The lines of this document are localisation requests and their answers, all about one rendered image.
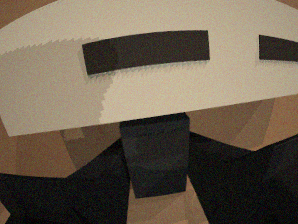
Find black two-prong plug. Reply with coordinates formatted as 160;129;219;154
120;112;189;198

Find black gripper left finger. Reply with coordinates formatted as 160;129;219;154
0;137;130;224

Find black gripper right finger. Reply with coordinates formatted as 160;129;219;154
188;131;298;224

